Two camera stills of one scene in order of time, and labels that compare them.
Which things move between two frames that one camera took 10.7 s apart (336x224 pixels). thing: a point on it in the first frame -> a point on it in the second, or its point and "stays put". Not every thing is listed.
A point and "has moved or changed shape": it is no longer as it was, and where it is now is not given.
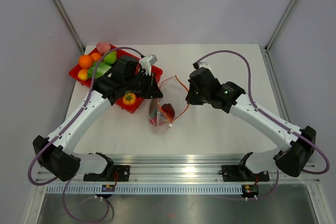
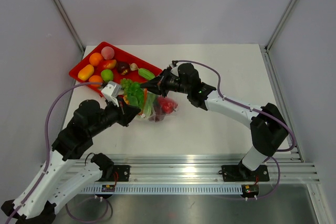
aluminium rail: x=182 y=169 stays put
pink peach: x=103 y=47 -> x=107 y=52
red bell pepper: x=154 y=120 -> x=167 y=105
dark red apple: x=168 y=109 -> x=158 y=115
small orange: x=95 y=56 stays put
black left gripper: x=153 y=91 -> x=127 y=113
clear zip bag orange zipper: x=171 y=103 has moved or changed shape
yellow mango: x=82 y=74 stays put
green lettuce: x=102 y=68 has moved or changed shape
